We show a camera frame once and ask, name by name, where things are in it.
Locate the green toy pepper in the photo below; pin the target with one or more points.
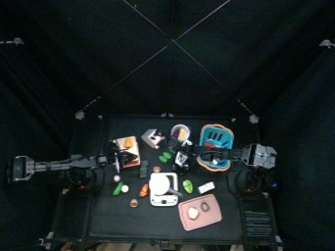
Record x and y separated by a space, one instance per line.
118 189

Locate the small white box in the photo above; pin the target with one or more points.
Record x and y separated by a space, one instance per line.
206 187

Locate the pink cutting board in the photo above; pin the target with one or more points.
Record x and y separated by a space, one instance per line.
200 212

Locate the yellow potato slice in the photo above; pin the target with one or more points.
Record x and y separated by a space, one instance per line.
192 213

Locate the white toy kitchen scale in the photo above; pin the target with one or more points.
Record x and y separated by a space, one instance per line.
163 198

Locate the brown toy mushroom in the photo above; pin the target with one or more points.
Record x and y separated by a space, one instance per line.
134 203

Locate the blue basket with orange rim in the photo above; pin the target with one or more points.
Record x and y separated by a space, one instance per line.
216 136

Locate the wooden box with orange toy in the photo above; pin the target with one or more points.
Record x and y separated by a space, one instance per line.
127 143

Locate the dark green toy block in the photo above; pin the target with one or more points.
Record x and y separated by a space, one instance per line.
143 168

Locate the green leaf toy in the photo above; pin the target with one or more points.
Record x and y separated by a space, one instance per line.
164 157

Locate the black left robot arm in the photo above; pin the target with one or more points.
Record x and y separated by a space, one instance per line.
56 165

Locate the red toy in basket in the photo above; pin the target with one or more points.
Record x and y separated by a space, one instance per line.
214 145

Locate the pale pink toy egg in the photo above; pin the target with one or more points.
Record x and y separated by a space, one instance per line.
116 178

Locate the orange toy carrot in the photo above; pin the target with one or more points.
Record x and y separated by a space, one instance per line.
144 190

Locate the small brown round toy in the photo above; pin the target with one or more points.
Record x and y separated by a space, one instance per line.
156 169

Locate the white bowl with toy food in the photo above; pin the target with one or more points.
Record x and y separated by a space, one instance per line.
180 132

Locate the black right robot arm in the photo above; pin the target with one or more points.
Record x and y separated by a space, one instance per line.
259 155

